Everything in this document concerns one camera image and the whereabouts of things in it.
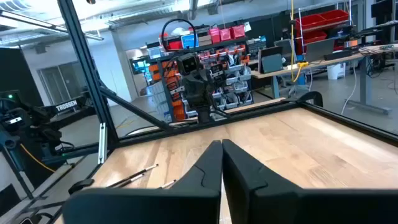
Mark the black aluminium table frame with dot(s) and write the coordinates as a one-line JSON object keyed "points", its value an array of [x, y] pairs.
{"points": [[89, 77]]}

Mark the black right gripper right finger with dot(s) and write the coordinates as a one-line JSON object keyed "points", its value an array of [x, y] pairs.
{"points": [[264, 202]]}

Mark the long wooden desk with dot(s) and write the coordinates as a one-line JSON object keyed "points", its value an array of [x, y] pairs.
{"points": [[326, 60]]}

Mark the white waste bin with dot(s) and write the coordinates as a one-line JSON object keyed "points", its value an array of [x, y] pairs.
{"points": [[336, 71]]}

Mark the black frame clamp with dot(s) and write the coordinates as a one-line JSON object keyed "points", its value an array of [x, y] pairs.
{"points": [[81, 186]]}

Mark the rack with red bins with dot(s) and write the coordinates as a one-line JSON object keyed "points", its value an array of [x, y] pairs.
{"points": [[323, 21]]}

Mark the black makeup brush silver ferrule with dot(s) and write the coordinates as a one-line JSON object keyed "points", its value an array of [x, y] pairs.
{"points": [[132, 180], [168, 184], [133, 175]]}

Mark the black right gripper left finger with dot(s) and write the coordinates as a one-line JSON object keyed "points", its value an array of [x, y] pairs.
{"points": [[174, 205]]}

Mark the storage shelf rack with bins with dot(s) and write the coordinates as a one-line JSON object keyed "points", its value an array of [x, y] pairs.
{"points": [[236, 77]]}

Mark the blue storage box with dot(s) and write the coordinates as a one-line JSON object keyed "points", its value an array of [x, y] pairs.
{"points": [[190, 41]]}

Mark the black frame corner bracket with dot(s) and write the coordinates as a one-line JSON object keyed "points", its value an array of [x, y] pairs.
{"points": [[311, 98]]}

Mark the pink storage box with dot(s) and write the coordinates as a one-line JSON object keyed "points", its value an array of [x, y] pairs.
{"points": [[237, 31], [214, 35], [225, 35]]}

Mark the grey open laptop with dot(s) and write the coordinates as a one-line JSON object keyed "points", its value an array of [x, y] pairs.
{"points": [[320, 49]]}

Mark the silver frame corner bracket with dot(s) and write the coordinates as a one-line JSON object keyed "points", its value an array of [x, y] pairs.
{"points": [[102, 143]]}

